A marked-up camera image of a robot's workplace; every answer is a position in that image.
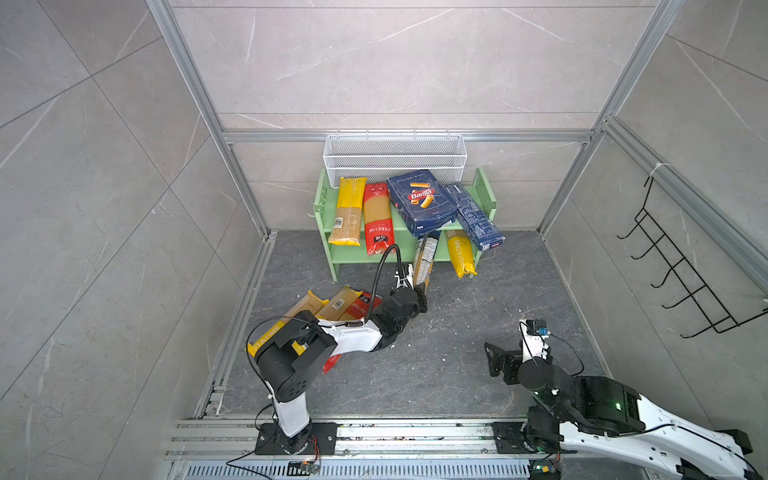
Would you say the clear black label pasta bag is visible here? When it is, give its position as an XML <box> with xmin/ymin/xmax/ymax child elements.
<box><xmin>413</xmin><ymin>231</ymin><xmax>441</xmax><ymax>295</ymax></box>

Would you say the yellow Pastatime spaghetti bag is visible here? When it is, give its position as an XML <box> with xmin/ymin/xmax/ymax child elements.
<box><xmin>446</xmin><ymin>230</ymin><xmax>477</xmax><ymax>279</ymax></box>

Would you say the red spaghetti bag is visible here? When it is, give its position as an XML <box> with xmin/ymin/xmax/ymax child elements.
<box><xmin>319</xmin><ymin>291</ymin><xmax>382</xmax><ymax>374</ymax></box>
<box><xmin>363</xmin><ymin>183</ymin><xmax>395</xmax><ymax>255</ymax></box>

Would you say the yellow top brown spaghetti bag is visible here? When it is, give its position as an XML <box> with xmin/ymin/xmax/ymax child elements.
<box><xmin>329</xmin><ymin>177</ymin><xmax>367</xmax><ymax>246</ymax></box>

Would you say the blue Barilla rigatoni box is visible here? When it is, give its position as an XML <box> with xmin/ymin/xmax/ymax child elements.
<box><xmin>386</xmin><ymin>169</ymin><xmax>458</xmax><ymax>238</ymax></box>

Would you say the long blue spaghetti box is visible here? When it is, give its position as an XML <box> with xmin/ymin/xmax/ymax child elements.
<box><xmin>445</xmin><ymin>183</ymin><xmax>505</xmax><ymax>252</ymax></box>

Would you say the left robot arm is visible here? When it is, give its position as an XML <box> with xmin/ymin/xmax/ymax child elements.
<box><xmin>246</xmin><ymin>286</ymin><xmax>427</xmax><ymax>447</ymax></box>

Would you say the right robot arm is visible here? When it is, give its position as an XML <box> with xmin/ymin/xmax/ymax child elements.
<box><xmin>484</xmin><ymin>338</ymin><xmax>761</xmax><ymax>479</ymax></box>

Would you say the yellow pasta bag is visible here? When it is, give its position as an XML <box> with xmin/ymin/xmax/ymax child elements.
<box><xmin>246</xmin><ymin>290</ymin><xmax>328</xmax><ymax>357</ymax></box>
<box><xmin>315</xmin><ymin>287</ymin><xmax>361</xmax><ymax>322</ymax></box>

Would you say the yellow pasta bag far left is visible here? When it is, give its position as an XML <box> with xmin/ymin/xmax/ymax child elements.
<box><xmin>246</xmin><ymin>290</ymin><xmax>328</xmax><ymax>357</ymax></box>

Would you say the green metal shelf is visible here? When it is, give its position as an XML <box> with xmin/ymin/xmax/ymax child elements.
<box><xmin>313</xmin><ymin>167</ymin><xmax>498</xmax><ymax>282</ymax></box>

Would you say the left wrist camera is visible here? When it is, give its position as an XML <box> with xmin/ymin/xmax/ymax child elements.
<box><xmin>392</xmin><ymin>264</ymin><xmax>413</xmax><ymax>292</ymax></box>

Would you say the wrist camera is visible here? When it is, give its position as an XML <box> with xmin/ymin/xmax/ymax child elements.
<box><xmin>392</xmin><ymin>264</ymin><xmax>413</xmax><ymax>292</ymax></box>
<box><xmin>519</xmin><ymin>319</ymin><xmax>550</xmax><ymax>362</ymax></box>

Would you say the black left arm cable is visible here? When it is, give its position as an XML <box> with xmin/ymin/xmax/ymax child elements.
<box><xmin>362</xmin><ymin>243</ymin><xmax>404</xmax><ymax>325</ymax></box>

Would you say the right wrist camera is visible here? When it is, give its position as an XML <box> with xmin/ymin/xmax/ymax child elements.
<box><xmin>519</xmin><ymin>319</ymin><xmax>550</xmax><ymax>362</ymax></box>

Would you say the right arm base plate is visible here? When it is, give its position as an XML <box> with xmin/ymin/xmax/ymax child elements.
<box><xmin>491</xmin><ymin>421</ymin><xmax>539</xmax><ymax>454</ymax></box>

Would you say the white wire mesh basket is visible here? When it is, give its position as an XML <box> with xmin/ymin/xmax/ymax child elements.
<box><xmin>323</xmin><ymin>132</ymin><xmax>467</xmax><ymax>188</ymax></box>

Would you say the black wire hook rack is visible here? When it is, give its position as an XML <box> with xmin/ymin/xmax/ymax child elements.
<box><xmin>616</xmin><ymin>176</ymin><xmax>767</xmax><ymax>339</ymax></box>

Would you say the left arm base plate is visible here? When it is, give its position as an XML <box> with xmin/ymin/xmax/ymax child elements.
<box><xmin>255</xmin><ymin>422</ymin><xmax>339</xmax><ymax>456</ymax></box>

